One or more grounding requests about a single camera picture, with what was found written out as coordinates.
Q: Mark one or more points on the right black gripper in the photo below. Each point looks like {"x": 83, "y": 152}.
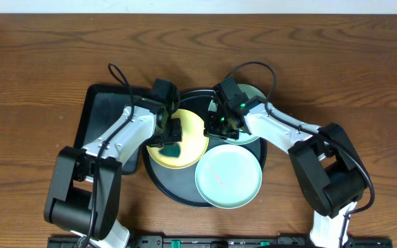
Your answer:
{"x": 211, "y": 131}

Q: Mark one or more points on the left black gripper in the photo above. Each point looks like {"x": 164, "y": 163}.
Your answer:
{"x": 170, "y": 135}

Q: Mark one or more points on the green and yellow sponge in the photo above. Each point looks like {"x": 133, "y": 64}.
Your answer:
{"x": 172, "y": 150}

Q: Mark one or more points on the mint green plate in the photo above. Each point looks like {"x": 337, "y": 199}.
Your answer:
{"x": 228, "y": 176}
{"x": 243, "y": 138}

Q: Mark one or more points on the yellow plate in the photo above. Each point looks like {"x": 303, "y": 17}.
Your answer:
{"x": 192, "y": 147}

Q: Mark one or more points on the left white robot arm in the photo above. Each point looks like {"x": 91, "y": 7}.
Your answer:
{"x": 85, "y": 188}

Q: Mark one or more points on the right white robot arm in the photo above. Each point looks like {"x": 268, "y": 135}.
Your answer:
{"x": 330, "y": 174}

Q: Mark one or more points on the black round serving tray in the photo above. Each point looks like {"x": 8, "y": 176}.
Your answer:
{"x": 179, "y": 184}

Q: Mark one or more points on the black rectangular tray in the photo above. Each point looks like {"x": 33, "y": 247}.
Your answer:
{"x": 98, "y": 113}

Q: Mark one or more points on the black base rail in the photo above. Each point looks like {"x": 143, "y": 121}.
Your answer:
{"x": 283, "y": 241}

